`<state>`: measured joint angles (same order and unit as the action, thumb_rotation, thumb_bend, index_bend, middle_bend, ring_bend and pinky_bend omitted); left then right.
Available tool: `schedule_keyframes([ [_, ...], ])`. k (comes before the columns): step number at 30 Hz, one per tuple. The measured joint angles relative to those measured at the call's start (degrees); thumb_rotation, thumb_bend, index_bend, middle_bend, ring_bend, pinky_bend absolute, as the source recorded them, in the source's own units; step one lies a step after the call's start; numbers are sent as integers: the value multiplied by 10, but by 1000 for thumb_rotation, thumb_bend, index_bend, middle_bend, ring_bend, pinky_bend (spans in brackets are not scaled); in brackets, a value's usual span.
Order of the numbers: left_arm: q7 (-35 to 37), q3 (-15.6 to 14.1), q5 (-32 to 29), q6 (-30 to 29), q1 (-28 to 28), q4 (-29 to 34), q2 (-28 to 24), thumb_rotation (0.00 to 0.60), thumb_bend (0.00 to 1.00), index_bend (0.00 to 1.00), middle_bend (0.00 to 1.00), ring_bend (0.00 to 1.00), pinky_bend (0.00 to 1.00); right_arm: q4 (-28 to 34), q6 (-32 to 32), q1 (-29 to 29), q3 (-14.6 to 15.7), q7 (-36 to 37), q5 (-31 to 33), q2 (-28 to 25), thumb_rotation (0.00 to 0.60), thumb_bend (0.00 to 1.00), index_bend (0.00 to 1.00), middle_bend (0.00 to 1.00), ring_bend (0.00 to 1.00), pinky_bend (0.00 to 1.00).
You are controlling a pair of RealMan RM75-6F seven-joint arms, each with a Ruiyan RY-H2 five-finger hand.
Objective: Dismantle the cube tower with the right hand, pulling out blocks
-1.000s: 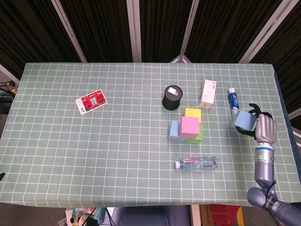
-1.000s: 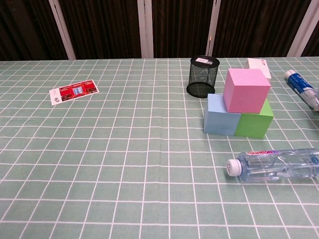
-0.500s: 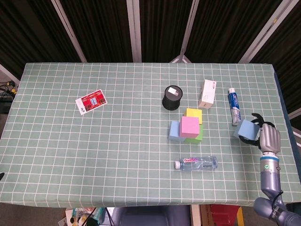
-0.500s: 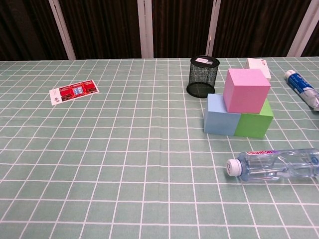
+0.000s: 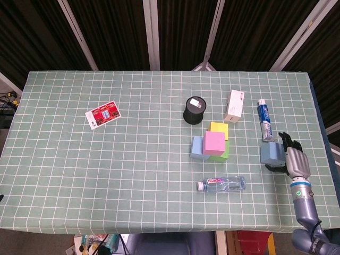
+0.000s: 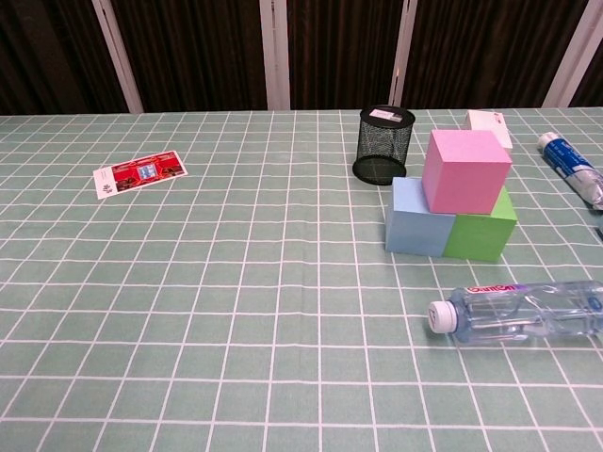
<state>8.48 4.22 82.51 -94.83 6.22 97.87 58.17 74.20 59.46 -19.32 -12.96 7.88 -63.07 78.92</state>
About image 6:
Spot green foam cube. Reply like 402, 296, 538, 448
442, 185, 520, 262

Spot pink foam cube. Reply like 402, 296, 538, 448
420, 128, 514, 216

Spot blue white squeeze tube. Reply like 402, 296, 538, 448
537, 131, 603, 211

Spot clear plastic water bottle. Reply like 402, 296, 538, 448
427, 280, 603, 347

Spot white cardboard box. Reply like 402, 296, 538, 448
463, 108, 513, 152

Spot blue foam cube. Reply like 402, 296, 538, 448
384, 176, 459, 258

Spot black mesh pen holder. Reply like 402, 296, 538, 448
351, 105, 416, 186

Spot white label card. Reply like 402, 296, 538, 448
368, 108, 407, 123

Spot green checked tablecloth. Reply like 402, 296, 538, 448
0, 106, 603, 452

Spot dark brown curtain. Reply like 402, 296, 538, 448
0, 0, 603, 117

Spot red printed flat card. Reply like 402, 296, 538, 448
92, 150, 189, 202

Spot white vertical post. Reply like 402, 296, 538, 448
541, 0, 603, 109
90, 0, 144, 114
388, 0, 418, 109
259, 0, 290, 111

